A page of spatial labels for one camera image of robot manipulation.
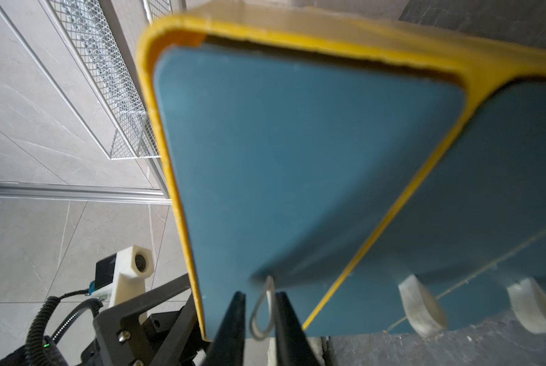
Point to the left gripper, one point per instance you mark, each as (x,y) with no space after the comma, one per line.
(163,341)

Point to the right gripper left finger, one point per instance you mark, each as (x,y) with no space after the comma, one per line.
(228,346)

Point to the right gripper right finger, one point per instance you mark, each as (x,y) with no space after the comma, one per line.
(292,347)

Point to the yellow teal drawer cabinet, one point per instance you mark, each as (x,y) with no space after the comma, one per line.
(390,177)

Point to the white wire wall basket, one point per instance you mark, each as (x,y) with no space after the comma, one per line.
(101,36)

